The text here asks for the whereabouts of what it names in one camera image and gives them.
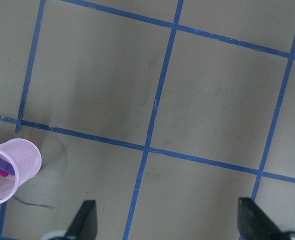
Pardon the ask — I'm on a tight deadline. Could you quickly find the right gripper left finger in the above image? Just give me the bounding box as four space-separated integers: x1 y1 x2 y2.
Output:
63 199 98 240

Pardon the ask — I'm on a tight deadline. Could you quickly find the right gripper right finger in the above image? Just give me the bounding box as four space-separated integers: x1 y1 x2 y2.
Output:
237 197 295 240

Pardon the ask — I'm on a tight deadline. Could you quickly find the purple pen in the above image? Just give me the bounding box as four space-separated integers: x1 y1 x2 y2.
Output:
0 158 15 176

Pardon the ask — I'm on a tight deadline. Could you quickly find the pink mesh cup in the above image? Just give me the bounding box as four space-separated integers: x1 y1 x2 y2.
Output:
0 138 42 204

